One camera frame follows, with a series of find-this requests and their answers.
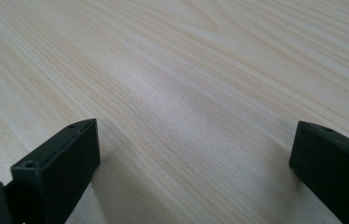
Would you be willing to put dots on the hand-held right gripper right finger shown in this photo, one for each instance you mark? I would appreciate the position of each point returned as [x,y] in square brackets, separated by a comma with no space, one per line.
[334,168]

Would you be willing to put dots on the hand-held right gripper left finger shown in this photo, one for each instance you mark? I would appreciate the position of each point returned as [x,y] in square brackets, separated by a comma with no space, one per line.
[57,174]

